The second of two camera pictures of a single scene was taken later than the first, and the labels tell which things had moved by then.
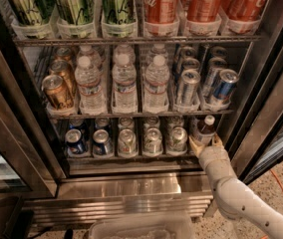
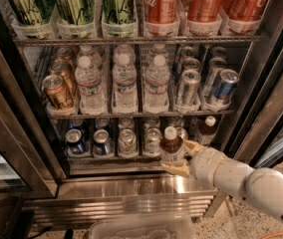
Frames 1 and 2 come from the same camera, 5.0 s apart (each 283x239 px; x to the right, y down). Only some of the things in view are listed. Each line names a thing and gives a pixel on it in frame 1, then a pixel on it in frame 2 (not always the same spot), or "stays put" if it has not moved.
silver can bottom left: (128, 143) stays put
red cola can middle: (204, 2) stays put
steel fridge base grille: (82, 196) stays put
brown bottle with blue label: (206, 132) to (171, 146)
